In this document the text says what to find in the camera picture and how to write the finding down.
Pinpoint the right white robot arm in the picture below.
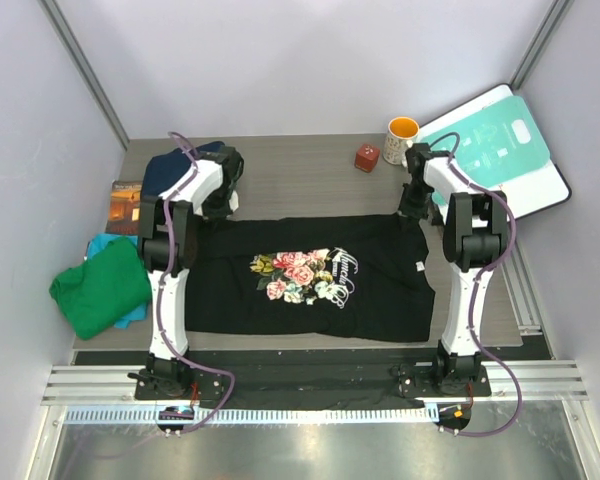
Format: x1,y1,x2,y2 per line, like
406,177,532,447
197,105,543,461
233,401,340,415
399,143,516,396

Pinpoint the white mug orange inside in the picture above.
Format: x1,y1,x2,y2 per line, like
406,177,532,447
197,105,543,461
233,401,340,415
382,116,420,167

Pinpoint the red cube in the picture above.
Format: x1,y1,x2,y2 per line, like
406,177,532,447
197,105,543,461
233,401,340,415
354,144,380,173

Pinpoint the bright green crumpled shirt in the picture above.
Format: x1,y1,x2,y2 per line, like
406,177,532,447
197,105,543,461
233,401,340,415
49,237,152,340

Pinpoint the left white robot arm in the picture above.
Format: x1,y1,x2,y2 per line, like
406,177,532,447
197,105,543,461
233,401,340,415
133,141,244,400

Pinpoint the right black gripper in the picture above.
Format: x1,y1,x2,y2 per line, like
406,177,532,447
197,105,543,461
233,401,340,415
398,181,434,233

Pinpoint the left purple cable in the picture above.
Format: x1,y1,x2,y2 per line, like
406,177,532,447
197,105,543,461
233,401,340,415
152,131,236,434

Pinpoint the navy blue folded shirt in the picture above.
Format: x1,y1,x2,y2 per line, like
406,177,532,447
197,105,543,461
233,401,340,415
141,141,225,198

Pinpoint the teal folding template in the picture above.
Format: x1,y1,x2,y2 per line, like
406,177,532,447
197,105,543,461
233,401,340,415
422,96,550,187

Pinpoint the white board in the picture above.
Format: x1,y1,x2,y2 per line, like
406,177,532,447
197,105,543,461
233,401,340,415
420,85,571,218

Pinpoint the brown picture book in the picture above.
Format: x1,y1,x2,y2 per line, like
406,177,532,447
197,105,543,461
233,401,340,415
105,181,142,236

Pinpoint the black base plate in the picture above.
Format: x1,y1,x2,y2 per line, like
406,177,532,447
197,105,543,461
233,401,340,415
133,348,493,411

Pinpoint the black t shirt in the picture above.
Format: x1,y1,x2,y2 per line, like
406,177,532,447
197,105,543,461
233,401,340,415
185,214,435,343

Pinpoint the turquoise shirt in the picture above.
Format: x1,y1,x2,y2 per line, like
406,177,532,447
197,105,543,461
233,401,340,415
84,233,149,329

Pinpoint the white folded shirt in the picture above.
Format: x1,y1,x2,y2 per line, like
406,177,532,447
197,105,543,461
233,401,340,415
228,191,239,215

